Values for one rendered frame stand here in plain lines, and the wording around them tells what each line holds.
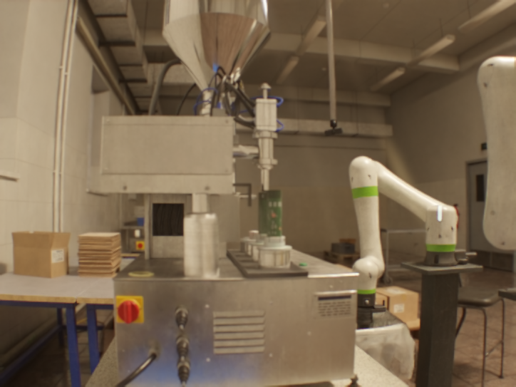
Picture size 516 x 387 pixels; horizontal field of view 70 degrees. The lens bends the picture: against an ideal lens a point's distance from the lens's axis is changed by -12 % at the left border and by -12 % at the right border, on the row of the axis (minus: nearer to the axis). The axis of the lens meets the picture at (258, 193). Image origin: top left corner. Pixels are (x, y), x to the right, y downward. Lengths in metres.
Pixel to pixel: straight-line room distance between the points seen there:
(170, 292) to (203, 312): 0.07
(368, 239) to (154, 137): 1.21
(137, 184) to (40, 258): 1.82
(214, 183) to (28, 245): 1.95
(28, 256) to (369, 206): 1.93
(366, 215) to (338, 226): 10.07
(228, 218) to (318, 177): 10.64
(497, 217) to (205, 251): 0.75
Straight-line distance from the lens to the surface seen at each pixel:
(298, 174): 11.59
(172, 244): 1.14
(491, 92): 1.21
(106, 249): 2.53
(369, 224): 1.82
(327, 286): 0.85
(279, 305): 0.83
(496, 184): 1.17
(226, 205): 1.13
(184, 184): 0.81
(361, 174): 1.82
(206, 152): 0.82
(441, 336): 1.84
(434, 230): 1.76
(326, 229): 11.77
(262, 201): 0.96
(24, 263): 2.68
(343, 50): 8.43
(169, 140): 0.83
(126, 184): 0.82
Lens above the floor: 1.15
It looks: 2 degrees up
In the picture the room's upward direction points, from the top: straight up
